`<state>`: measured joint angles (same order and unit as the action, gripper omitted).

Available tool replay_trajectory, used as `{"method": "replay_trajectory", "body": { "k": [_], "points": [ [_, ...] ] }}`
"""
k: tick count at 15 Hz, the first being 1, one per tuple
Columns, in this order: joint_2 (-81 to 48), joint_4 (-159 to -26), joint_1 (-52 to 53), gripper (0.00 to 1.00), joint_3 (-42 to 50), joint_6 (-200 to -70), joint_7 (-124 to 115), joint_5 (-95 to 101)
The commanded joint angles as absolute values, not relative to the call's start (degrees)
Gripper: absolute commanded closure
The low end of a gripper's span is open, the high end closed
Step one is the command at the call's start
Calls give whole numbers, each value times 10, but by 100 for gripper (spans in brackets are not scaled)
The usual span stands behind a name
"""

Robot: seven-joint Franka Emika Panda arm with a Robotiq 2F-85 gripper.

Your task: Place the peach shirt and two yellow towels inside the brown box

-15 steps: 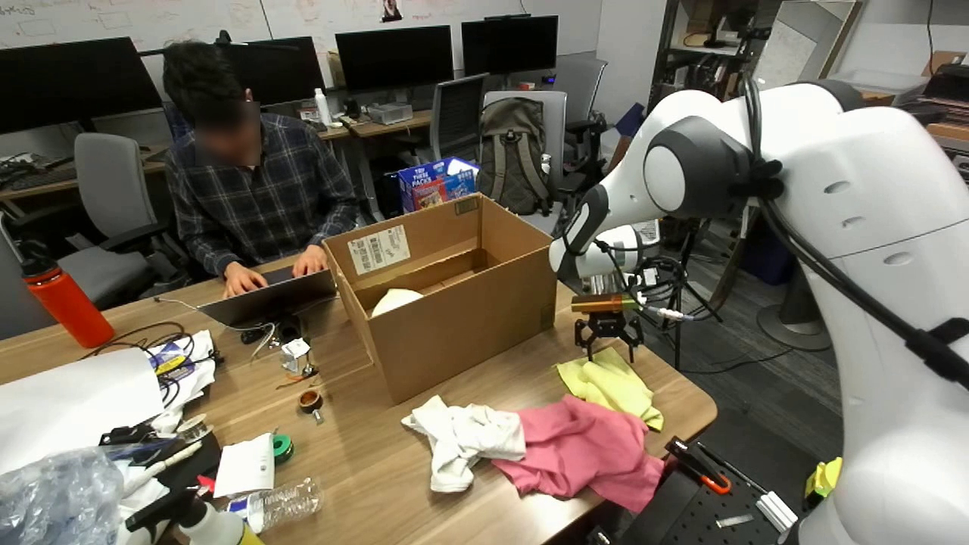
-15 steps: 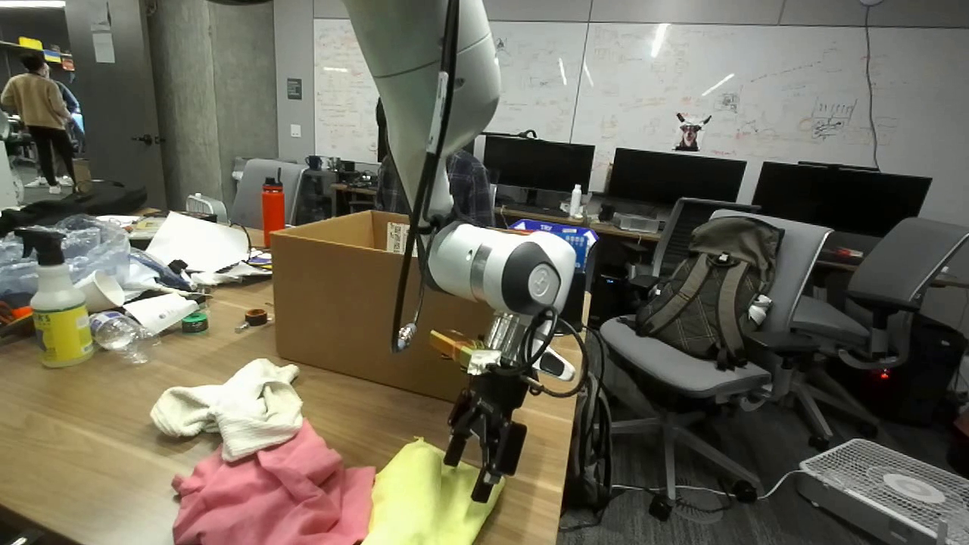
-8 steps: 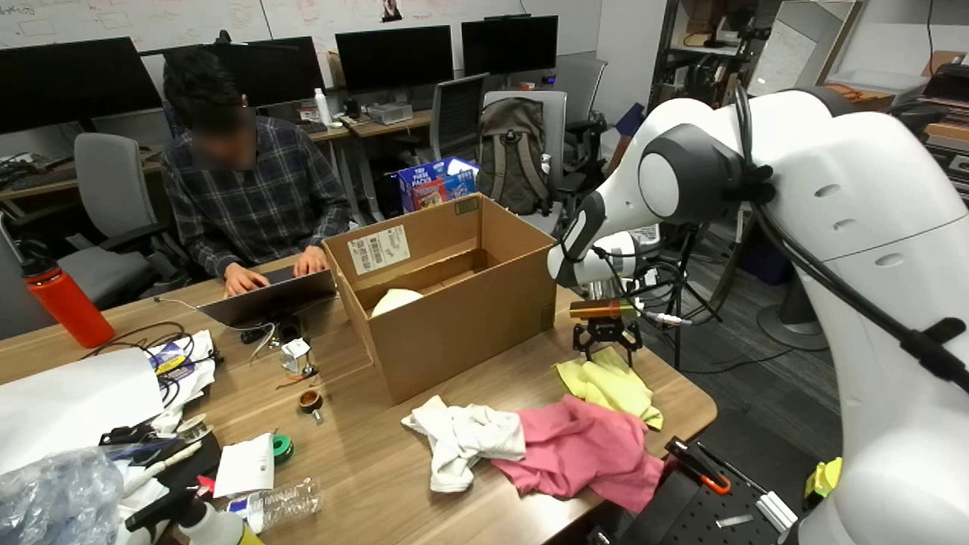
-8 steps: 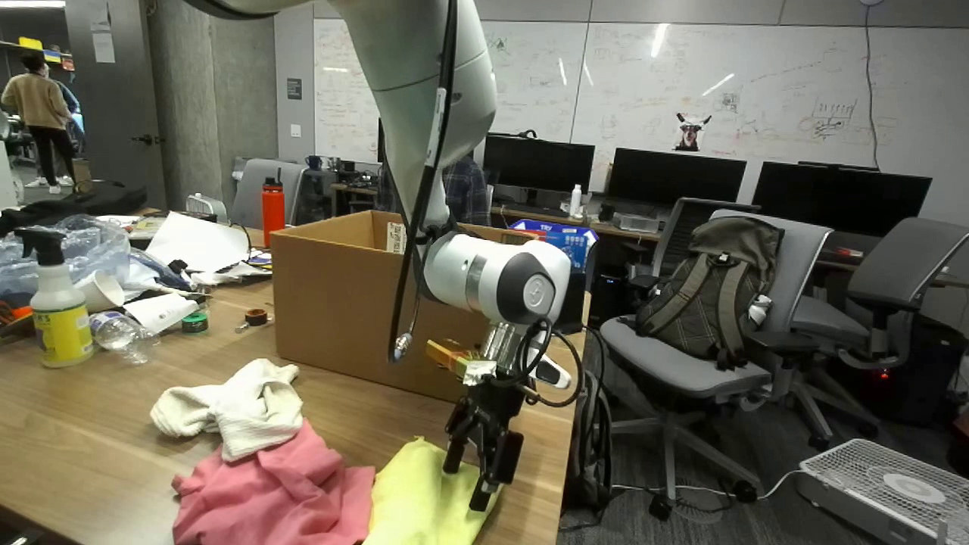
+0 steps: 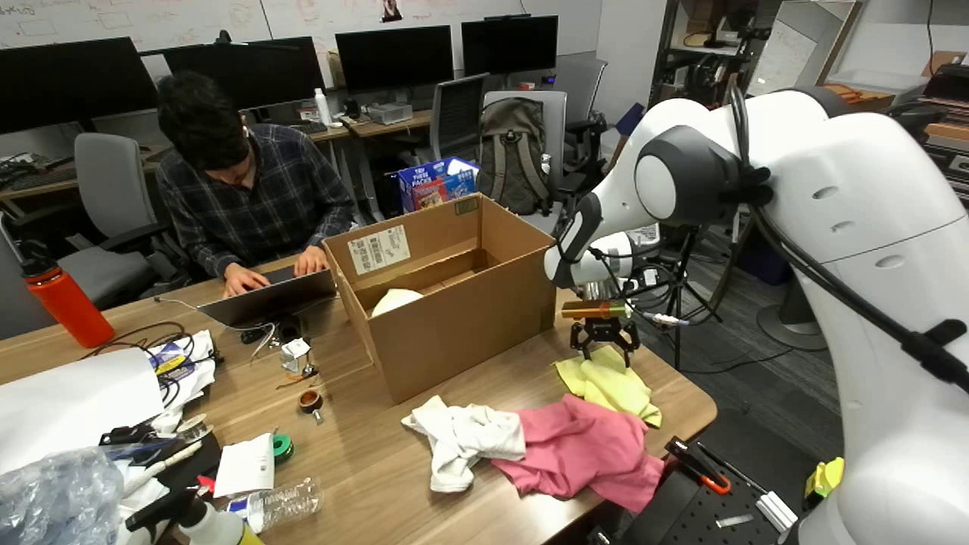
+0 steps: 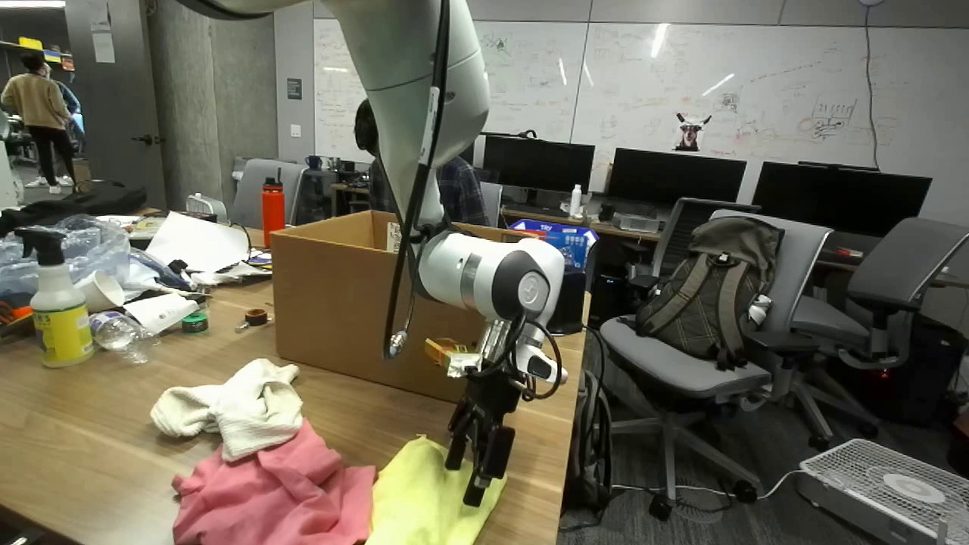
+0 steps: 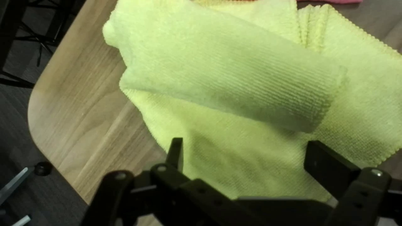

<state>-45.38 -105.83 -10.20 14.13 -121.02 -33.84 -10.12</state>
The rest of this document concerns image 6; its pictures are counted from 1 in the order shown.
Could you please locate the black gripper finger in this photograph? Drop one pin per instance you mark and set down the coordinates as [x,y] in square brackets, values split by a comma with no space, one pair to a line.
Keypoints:
[455,450]
[478,478]

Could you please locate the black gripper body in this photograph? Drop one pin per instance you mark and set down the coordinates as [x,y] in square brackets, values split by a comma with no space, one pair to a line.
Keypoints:
[494,404]

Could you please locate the bright yellow towel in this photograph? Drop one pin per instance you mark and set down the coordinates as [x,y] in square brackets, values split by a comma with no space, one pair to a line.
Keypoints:
[413,501]

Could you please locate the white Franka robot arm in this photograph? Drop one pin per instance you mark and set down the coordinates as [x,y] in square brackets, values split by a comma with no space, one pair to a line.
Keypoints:
[425,92]

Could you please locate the brown cardboard box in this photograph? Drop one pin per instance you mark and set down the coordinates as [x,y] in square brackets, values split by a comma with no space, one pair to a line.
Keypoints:
[321,304]

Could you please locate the black bin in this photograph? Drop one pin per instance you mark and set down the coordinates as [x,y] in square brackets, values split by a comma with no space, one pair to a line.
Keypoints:
[574,302]

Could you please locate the blue snack bag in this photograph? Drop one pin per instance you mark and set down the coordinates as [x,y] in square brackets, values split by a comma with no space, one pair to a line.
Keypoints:
[571,243]

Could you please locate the light gray office chair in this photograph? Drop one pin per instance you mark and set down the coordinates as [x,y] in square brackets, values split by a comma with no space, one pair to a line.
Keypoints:
[675,373]

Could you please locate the pink cloth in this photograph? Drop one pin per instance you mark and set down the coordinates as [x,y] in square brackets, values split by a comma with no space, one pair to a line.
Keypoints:
[274,495]

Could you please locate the white sanitizer bottle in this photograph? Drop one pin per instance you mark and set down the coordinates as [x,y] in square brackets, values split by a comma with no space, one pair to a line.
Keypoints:
[575,205]

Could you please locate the white cloth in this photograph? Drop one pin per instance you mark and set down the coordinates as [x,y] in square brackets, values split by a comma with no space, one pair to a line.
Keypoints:
[243,409]

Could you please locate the olive backpack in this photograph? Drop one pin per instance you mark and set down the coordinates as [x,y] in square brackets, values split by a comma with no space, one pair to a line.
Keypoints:
[706,292]

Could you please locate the brown tape roll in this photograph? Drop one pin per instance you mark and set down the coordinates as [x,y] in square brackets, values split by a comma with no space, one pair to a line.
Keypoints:
[255,316]

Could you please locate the black computer monitor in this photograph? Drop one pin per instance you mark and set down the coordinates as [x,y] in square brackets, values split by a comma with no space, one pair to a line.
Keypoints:
[675,174]
[835,197]
[539,164]

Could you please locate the black office chair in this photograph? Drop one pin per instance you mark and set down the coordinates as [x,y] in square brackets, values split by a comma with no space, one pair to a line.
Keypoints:
[675,232]

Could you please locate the green tape roll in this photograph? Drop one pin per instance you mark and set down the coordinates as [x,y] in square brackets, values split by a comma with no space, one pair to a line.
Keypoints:
[194,322]

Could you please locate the red water bottle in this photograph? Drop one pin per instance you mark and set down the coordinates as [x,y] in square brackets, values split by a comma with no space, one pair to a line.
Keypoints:
[274,214]

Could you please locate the gray fabric office chair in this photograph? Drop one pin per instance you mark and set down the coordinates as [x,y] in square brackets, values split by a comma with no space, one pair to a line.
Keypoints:
[249,191]

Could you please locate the pile of papers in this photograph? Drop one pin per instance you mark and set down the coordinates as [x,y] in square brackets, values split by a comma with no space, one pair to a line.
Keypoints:
[161,311]

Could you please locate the white paper sheet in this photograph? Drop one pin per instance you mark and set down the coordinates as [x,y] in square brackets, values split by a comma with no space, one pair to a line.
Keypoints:
[198,243]

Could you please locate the small plush figure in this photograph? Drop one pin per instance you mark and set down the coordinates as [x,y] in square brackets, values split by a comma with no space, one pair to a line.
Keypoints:
[691,134]

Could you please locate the clear plastic bottle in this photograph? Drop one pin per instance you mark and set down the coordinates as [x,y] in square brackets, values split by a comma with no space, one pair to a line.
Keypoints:
[116,332]

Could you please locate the white plastic floor device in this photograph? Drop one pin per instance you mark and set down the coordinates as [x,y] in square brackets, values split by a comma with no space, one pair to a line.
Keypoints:
[888,495]

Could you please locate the clear plastic bag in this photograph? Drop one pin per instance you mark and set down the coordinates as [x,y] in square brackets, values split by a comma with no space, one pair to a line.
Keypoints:
[94,252]

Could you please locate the spray bottle with yellow liquid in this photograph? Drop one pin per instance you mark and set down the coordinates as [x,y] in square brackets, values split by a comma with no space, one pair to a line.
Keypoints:
[61,335]

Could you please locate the dark gray office chair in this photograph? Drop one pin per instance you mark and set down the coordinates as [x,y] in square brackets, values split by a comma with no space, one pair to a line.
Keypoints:
[908,258]

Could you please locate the black jacket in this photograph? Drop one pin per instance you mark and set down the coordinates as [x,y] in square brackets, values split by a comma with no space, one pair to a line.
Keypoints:
[61,208]

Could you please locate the standing person in tan top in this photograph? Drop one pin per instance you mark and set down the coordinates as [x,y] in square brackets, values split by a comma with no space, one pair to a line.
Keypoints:
[34,106]

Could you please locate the wall whiteboard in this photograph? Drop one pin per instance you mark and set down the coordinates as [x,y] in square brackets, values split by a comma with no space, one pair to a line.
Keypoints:
[624,81]

